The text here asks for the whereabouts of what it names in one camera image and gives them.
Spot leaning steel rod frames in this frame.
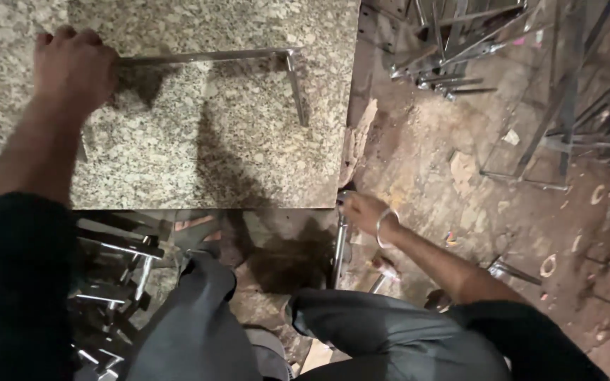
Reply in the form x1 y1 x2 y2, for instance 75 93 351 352
479 0 610 192

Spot person's left hand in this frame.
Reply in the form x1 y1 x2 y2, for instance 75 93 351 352
33 26 121 117

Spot person's right hand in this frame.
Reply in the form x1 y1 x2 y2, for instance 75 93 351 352
338 191 390 235

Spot heap of steel tube parts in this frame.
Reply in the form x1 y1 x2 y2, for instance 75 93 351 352
70 211 167 381

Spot short steel tube offcut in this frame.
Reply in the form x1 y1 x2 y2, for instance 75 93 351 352
367 273 391 295

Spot steel tube piece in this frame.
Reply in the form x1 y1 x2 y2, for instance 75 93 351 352
330 192 351 290

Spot short steel square tube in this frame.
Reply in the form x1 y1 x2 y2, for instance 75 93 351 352
487 258 543 287

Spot bent steel frame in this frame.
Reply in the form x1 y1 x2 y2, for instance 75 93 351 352
74 47 310 163

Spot person's foot in sandal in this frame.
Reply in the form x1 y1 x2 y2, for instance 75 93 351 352
174 214 227 250

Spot person's dark shirt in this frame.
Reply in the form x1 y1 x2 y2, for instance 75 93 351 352
0 192 610 381

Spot speckled granite slab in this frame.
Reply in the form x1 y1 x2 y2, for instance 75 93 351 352
0 0 362 210

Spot person's grey trousers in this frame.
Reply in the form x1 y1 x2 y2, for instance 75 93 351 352
124 253 499 381

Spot pile of steel frames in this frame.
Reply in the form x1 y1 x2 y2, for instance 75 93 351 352
357 0 556 102

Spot silver bangle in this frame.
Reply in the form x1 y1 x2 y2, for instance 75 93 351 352
375 207 401 250

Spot stone block support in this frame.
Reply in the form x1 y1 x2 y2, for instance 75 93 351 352
339 98 379 187

